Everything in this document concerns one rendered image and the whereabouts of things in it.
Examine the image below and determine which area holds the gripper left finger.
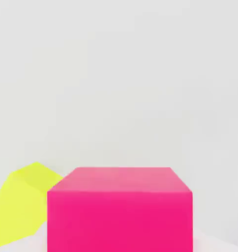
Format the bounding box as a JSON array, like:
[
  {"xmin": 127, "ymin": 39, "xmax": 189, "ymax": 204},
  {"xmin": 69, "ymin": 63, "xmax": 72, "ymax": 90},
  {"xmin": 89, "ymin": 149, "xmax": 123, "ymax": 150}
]
[{"xmin": 0, "ymin": 220, "xmax": 48, "ymax": 252}]

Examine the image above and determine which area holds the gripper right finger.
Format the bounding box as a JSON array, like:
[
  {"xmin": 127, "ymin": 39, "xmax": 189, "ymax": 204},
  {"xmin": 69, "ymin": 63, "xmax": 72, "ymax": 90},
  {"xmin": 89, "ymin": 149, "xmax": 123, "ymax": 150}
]
[{"xmin": 192, "ymin": 226, "xmax": 238, "ymax": 252}]

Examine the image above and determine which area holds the small pink cube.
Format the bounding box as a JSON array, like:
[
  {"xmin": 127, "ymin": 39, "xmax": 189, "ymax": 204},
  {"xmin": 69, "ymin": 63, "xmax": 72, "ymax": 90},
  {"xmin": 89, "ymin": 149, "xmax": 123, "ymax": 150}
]
[{"xmin": 47, "ymin": 166, "xmax": 194, "ymax": 252}]

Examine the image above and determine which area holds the small yellow cube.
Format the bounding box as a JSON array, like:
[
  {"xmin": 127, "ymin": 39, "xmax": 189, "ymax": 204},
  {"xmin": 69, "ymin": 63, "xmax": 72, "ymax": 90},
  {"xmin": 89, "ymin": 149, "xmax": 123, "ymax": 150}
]
[{"xmin": 0, "ymin": 161, "xmax": 64, "ymax": 250}]

